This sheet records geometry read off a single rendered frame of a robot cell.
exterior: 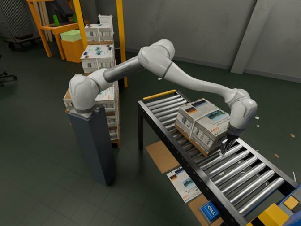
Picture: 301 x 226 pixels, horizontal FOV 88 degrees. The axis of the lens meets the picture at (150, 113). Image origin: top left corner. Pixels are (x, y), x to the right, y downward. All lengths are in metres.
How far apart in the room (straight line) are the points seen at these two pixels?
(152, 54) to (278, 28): 4.35
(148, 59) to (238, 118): 0.56
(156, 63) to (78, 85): 0.58
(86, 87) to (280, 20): 4.53
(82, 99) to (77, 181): 1.19
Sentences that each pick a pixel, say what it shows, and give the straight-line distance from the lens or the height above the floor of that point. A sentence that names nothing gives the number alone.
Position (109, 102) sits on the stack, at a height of 0.79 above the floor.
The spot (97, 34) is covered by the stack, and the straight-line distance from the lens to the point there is 2.69.
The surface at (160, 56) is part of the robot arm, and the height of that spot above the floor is 1.51.
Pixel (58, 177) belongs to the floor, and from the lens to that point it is 2.26.
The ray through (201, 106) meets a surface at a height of 1.03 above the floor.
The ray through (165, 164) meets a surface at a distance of 2.14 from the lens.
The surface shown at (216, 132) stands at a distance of 1.15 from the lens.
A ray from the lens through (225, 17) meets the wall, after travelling 4.86.
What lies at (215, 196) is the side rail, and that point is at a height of 0.80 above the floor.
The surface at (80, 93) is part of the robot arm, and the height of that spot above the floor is 1.19.
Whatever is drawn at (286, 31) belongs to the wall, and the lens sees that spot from 5.05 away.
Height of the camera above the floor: 1.78
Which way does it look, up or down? 39 degrees down
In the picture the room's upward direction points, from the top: 3 degrees clockwise
